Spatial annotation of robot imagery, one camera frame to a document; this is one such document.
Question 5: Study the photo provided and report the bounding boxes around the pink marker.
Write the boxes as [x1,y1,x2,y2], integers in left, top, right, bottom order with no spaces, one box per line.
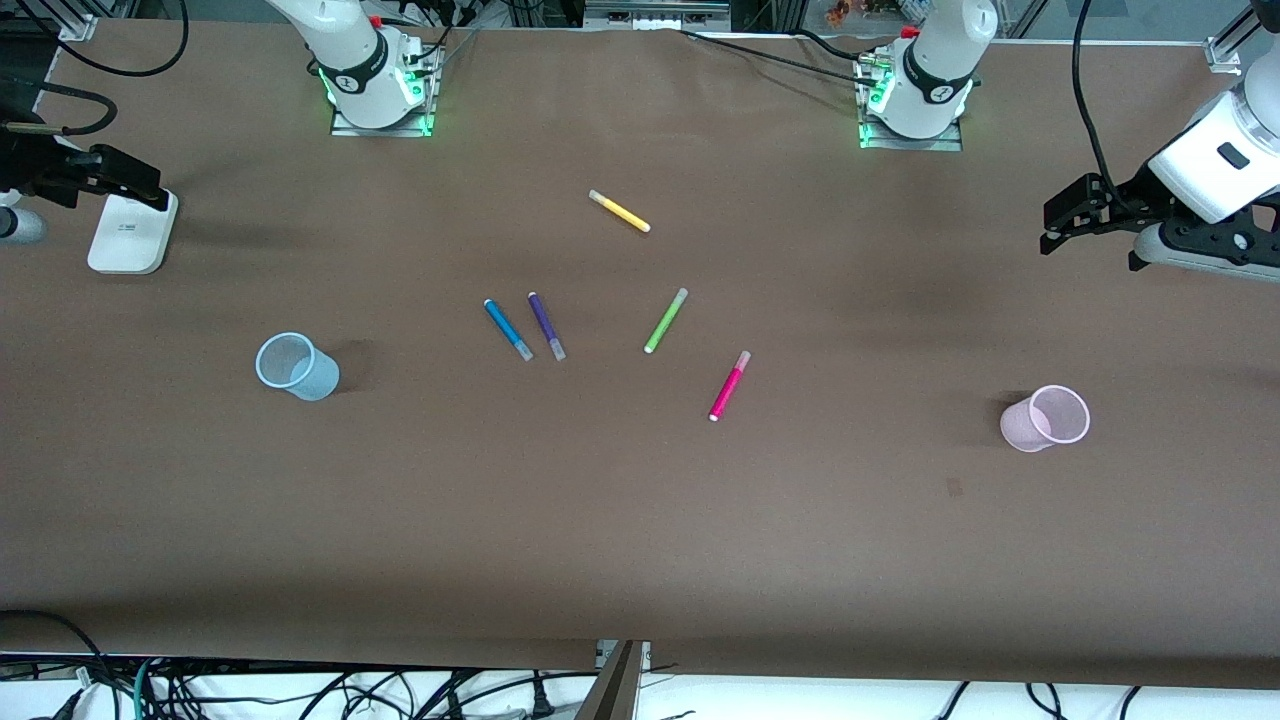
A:
[708,350,752,423]

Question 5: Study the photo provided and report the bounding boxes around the white desk lamp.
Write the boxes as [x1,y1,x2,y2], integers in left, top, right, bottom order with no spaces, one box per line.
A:
[88,190,179,275]

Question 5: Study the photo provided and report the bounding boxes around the black cable on table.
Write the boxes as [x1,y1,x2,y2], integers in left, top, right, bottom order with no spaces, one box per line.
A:
[680,28,891,81]

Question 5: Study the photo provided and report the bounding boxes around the black floor cable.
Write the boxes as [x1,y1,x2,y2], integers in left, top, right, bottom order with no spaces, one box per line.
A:
[0,610,109,691]

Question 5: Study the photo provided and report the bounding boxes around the brown table cover sheet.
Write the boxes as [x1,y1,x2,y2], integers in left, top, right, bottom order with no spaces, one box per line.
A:
[0,20,1280,691]

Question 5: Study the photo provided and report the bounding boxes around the green marker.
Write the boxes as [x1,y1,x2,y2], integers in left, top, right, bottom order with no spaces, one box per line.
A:
[643,288,690,355]

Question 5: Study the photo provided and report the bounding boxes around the blue marker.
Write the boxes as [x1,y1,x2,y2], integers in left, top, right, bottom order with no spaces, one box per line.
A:
[484,298,534,362]

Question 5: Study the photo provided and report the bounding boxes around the translucent blue cup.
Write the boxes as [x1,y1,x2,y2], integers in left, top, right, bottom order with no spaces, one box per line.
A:
[255,332,341,402]

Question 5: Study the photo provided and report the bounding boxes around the brown wooden table leg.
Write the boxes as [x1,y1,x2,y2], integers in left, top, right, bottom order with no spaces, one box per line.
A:
[575,640,643,720]

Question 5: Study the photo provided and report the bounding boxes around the purple marker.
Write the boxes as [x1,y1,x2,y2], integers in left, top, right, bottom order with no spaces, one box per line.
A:
[527,291,567,362]

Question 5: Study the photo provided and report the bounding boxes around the grey background box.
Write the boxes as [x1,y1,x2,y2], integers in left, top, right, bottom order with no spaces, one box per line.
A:
[585,0,731,31]

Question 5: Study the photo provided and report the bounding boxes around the yellow marker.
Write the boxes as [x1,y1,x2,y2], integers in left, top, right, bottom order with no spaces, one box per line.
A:
[588,189,652,234]

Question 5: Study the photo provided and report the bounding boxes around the translucent pink cup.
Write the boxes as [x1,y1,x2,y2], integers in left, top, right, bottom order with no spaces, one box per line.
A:
[1000,384,1091,453]

